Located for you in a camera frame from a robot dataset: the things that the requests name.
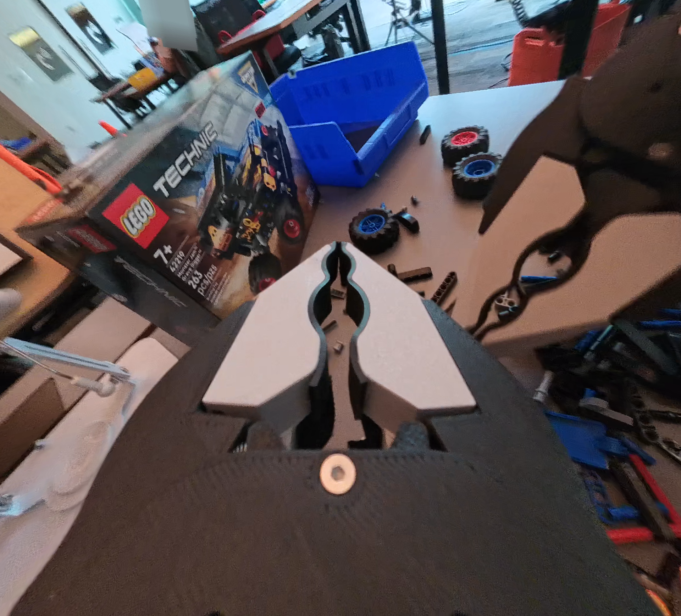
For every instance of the pile of toy building pieces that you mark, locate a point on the pile of toy building pieces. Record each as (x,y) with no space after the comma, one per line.
(628,382)

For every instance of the wooden background table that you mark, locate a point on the wooden background table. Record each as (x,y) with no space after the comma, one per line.
(287,10)

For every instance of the black tire blue rim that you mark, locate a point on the black tire blue rim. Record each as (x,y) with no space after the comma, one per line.
(477,176)
(374,231)

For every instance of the black tire red rim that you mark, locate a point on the black tire red rim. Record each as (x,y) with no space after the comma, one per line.
(465,145)

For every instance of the black metal pole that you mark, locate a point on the black metal pole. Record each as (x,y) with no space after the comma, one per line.
(436,10)

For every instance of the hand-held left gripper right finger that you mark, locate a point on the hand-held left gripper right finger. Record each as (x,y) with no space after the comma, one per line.
(415,361)

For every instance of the instruction booklet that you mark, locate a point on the instruction booklet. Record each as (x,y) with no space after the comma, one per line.
(32,276)

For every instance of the plain blue plastic bin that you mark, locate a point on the plain blue plastic bin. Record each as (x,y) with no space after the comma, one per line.
(341,106)

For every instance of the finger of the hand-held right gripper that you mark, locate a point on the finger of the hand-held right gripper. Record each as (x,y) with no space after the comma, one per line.
(628,276)
(532,217)

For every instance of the red toy axle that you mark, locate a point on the red toy axle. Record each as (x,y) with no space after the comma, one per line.
(649,499)

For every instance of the grey desk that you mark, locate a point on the grey desk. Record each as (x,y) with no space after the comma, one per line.
(500,116)

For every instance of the blue curved toy panel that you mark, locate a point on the blue curved toy panel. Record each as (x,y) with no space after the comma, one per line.
(591,437)

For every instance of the toy truck set box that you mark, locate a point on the toy truck set box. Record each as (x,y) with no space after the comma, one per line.
(181,201)

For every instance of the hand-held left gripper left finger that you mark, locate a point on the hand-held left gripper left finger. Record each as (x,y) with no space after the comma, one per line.
(261,361)

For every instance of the orange bucket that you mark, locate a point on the orange bucket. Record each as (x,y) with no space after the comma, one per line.
(543,52)

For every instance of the white document stand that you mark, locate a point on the white document stand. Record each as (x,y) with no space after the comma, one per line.
(64,446)

